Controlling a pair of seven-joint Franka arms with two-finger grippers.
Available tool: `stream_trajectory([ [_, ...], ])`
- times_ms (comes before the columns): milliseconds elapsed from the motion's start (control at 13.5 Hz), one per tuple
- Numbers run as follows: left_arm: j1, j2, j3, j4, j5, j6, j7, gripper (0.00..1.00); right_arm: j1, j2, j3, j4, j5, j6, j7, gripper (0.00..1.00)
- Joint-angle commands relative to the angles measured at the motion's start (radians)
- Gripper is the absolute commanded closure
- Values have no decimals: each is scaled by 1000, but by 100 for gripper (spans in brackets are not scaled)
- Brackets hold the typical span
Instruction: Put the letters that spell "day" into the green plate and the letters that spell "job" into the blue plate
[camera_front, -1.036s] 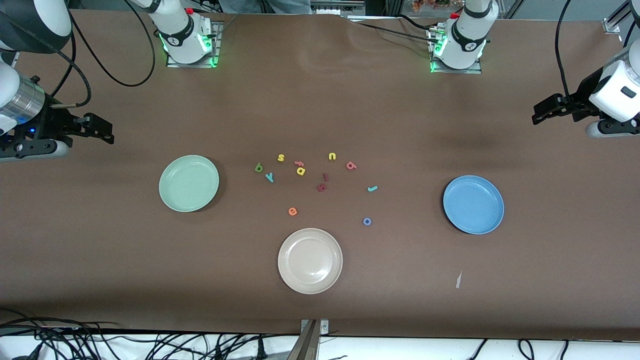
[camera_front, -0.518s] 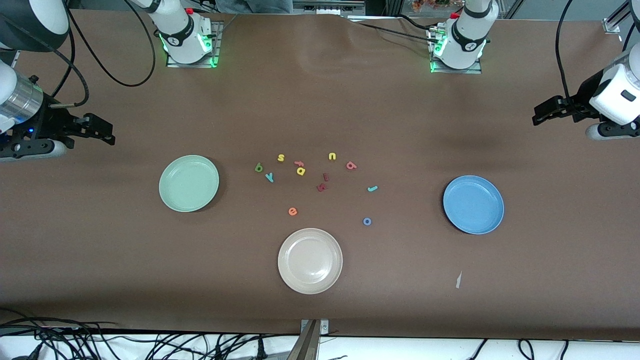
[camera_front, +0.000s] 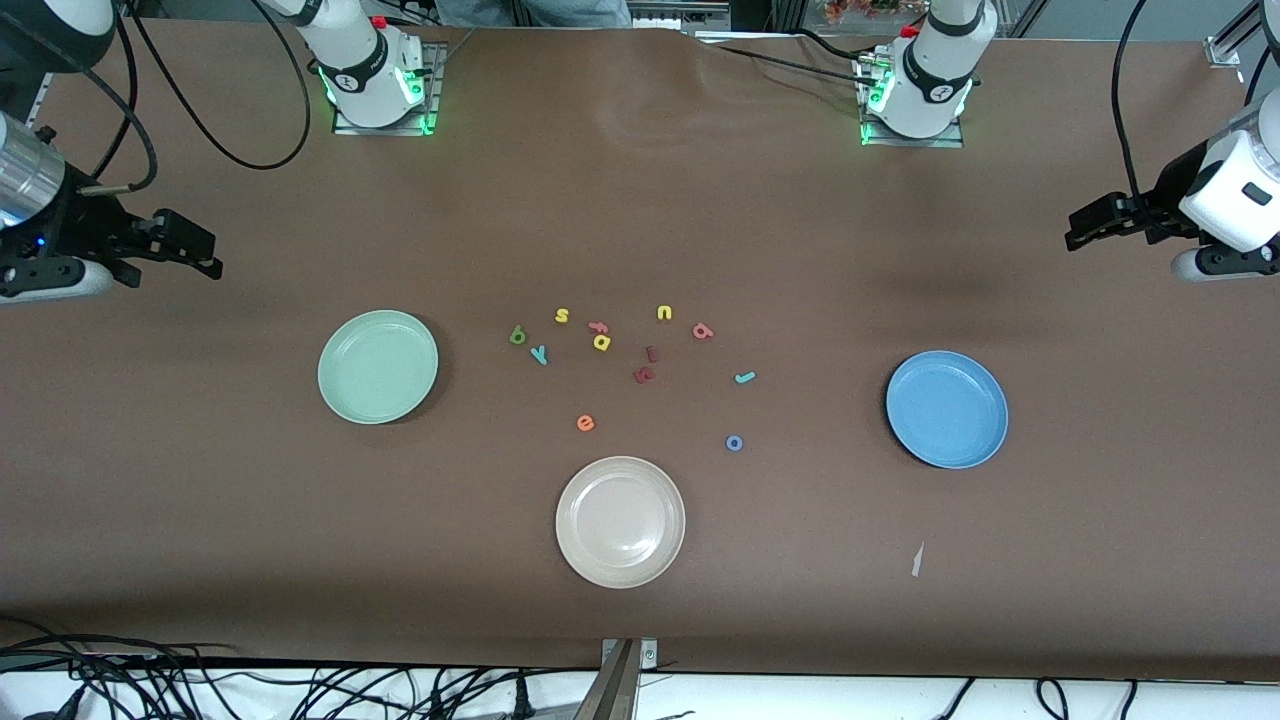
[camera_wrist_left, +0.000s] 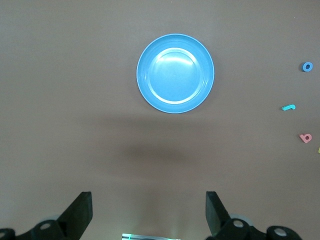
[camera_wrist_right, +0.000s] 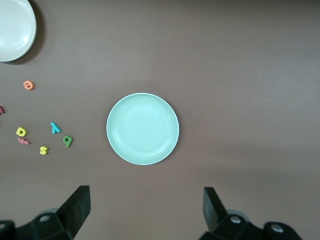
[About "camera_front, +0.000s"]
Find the grey metal pole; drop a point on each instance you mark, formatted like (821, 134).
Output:
(610, 695)

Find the green plate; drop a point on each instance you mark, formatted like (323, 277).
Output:
(378, 367)

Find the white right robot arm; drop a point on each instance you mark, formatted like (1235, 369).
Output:
(365, 70)

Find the small white paper scrap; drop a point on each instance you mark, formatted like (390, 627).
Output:
(917, 560)

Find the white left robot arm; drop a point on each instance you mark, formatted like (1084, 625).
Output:
(935, 70)

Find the orange flower bunch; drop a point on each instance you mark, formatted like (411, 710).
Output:
(860, 10)

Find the red letter a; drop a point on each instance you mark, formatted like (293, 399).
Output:
(706, 334)

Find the small metal bracket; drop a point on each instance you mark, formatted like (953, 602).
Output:
(648, 655)

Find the grey metal device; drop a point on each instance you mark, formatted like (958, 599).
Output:
(680, 18)

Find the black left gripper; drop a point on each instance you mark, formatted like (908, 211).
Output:
(1161, 212)

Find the aluminium frame rail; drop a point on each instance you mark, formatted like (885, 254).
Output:
(1225, 50)
(38, 105)

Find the beige plate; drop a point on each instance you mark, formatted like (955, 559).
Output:
(620, 522)

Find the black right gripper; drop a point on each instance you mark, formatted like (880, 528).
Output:
(72, 231)

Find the blue plate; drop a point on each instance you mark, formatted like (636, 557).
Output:
(947, 410)

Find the brown table cover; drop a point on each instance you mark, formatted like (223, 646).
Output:
(200, 500)

